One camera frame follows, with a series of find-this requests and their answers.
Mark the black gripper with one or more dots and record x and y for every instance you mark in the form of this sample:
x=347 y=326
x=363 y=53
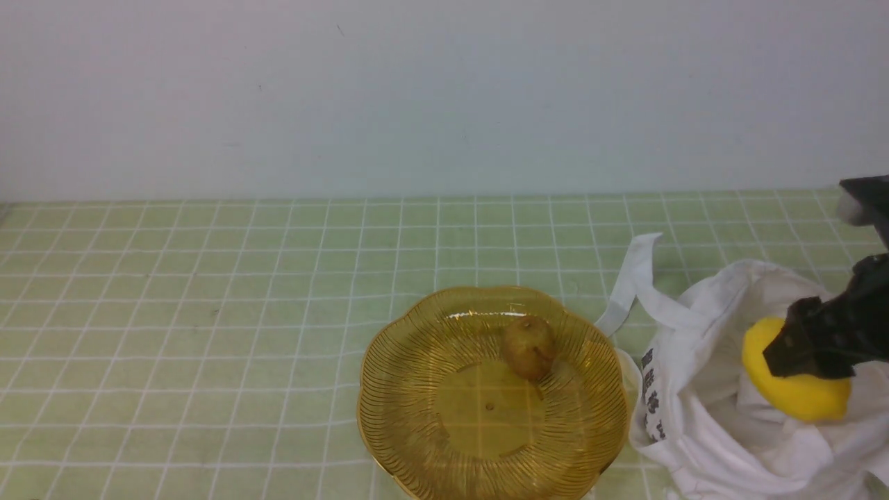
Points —
x=812 y=340

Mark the yellow lemon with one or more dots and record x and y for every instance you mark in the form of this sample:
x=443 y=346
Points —
x=803 y=397

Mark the white cloth bag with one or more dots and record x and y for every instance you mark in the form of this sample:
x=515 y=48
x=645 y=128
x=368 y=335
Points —
x=697 y=412

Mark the amber plastic fruit plate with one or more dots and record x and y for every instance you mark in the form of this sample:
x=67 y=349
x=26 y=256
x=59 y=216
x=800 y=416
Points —
x=444 y=415

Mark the green checkered tablecloth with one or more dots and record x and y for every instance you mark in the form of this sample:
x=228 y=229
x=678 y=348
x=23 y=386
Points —
x=210 y=349

